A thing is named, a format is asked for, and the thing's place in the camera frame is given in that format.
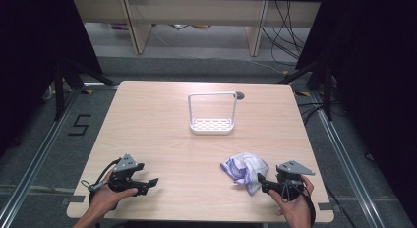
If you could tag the black metal stand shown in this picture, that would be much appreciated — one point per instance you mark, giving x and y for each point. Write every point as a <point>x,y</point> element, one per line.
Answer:
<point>67,80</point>
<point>323,80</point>

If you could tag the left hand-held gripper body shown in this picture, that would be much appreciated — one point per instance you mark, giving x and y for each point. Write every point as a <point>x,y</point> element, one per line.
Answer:
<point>123,175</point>

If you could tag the white cloth with purple stripes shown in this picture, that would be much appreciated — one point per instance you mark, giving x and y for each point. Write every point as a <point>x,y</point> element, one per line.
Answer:
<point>244,170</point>

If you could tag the yellow black floor tape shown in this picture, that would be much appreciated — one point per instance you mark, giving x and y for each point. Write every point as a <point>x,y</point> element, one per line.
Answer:
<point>87,91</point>
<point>303,93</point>

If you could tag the person's right hand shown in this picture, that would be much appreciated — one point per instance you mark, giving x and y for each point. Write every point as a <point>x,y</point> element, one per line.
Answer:
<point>295,210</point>

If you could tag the person's left hand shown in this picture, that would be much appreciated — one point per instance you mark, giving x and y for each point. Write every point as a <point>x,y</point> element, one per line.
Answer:
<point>106,200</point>

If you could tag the dark round table grommet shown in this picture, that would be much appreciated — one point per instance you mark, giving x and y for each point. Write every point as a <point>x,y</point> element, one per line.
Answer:
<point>240,95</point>

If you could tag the aluminium floor rail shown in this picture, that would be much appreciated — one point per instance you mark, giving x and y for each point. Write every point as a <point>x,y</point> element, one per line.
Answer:
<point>347,162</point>
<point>36,160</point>

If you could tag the beige desk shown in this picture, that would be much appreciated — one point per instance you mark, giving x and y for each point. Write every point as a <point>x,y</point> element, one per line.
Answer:
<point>196,10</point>

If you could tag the dark curtain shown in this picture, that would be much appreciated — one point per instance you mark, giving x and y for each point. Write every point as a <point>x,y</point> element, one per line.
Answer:
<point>373,74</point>
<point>29,57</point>

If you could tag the yellow item under desk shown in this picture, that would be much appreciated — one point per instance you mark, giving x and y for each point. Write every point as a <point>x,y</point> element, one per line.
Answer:
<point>201,26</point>

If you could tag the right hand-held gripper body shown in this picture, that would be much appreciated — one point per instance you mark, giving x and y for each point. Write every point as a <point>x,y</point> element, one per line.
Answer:
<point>290,180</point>

